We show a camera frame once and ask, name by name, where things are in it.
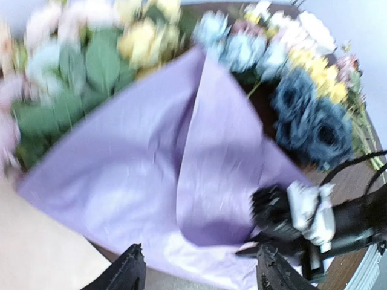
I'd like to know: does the yellow rose stem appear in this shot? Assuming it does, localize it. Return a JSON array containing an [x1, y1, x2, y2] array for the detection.
[[114, 1, 182, 79]]

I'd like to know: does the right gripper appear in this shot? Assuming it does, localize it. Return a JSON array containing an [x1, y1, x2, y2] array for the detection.
[[235, 181, 386, 284]]

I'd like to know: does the blue hydrangea flower stem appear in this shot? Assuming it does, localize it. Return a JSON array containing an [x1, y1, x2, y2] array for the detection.
[[192, 11, 353, 171]]

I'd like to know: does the purple pink wrapping paper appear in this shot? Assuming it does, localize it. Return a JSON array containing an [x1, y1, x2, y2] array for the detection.
[[18, 48, 305, 289]]

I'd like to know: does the pink rose stem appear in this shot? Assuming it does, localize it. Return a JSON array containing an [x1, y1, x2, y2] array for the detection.
[[1, 1, 134, 175], [336, 42, 377, 156]]

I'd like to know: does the beige wrapping paper stack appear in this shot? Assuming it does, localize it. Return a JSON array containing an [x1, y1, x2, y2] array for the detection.
[[1, 178, 110, 289]]

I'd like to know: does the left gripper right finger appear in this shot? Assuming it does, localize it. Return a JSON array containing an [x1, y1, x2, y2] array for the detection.
[[256, 244, 314, 290]]

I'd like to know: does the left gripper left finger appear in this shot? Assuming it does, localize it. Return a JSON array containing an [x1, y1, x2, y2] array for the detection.
[[82, 244, 146, 290]]

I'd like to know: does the small yellow flower spray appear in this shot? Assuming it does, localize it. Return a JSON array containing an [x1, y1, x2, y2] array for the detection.
[[288, 49, 348, 104]]

